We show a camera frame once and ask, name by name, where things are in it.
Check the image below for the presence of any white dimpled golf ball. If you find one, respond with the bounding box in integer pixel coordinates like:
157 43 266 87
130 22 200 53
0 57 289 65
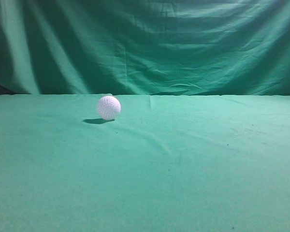
97 96 121 120

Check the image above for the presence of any green table cloth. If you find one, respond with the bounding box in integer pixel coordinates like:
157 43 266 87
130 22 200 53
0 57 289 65
0 95 290 232

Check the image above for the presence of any green backdrop curtain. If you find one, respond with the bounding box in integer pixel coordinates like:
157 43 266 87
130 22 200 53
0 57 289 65
0 0 290 95

